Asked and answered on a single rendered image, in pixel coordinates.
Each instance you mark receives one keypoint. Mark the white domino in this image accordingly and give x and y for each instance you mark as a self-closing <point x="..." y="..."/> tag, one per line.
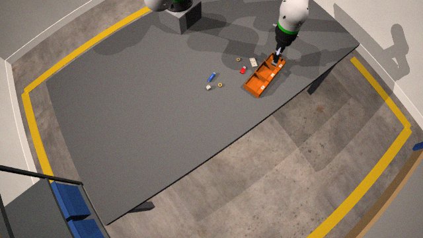
<point x="253" y="62"/>

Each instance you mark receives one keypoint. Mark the orange rack of bins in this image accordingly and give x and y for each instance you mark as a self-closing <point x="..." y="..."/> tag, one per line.
<point x="263" y="76"/>

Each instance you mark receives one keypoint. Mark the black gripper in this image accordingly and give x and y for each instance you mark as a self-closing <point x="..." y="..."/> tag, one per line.
<point x="279" y="49"/>

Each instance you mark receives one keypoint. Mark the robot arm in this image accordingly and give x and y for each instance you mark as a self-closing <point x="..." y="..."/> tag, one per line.
<point x="293" y="13"/>

